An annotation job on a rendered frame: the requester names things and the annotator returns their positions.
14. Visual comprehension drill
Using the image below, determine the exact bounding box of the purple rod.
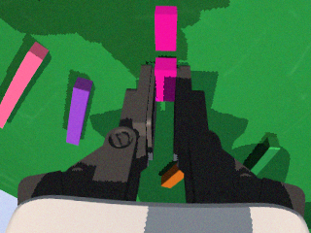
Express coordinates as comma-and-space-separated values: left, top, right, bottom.
66, 77, 93, 146

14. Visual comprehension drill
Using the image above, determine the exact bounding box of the magenta rod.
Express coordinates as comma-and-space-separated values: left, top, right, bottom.
155, 58, 176, 102
155, 6, 177, 50

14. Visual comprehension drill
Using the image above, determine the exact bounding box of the orange rod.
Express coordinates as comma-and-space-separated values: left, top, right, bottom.
161, 163, 184, 188

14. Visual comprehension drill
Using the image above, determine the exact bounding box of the pink rod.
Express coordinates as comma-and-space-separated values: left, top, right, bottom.
0, 42, 49, 128

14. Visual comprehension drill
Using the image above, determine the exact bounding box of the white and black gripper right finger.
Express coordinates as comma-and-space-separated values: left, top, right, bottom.
173, 65, 305, 218

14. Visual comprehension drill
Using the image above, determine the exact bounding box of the green rod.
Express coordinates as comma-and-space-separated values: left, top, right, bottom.
245, 137, 280, 175

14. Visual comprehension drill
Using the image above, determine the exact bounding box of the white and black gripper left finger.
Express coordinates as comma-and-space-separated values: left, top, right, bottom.
17, 64, 156, 205

